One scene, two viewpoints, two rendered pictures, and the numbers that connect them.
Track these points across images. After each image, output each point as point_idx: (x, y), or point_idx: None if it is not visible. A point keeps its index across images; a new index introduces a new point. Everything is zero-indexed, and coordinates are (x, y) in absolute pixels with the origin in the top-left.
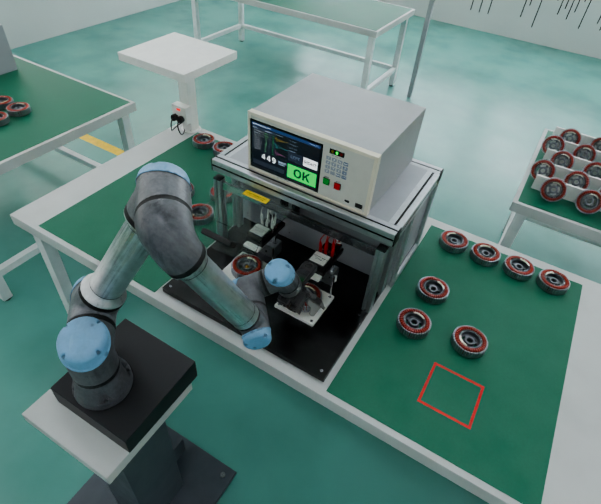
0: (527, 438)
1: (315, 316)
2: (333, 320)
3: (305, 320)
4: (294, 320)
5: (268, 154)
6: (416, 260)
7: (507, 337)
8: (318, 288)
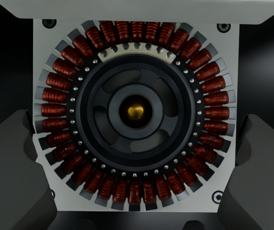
0: None
1: (221, 166)
2: None
3: (195, 210)
4: (147, 216)
5: None
6: None
7: None
8: (185, 30)
